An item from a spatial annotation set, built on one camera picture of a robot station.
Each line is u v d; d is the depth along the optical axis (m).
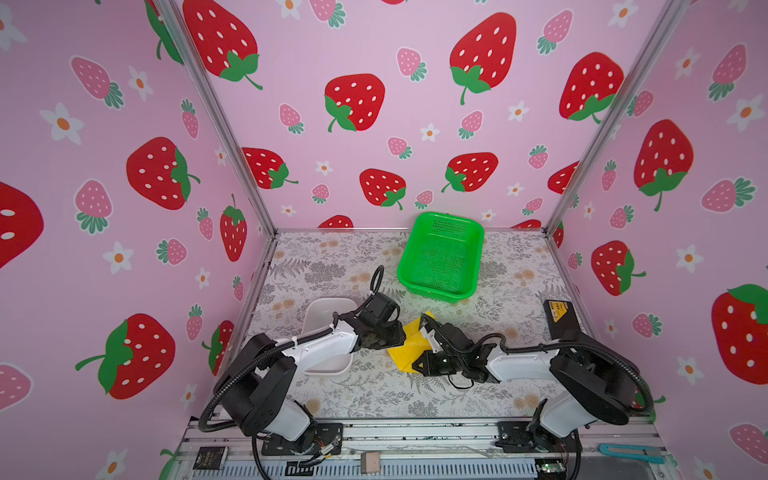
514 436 0.74
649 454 0.71
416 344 0.89
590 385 0.44
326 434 0.75
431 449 0.73
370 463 0.69
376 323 0.69
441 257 1.14
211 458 0.70
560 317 0.94
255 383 0.44
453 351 0.68
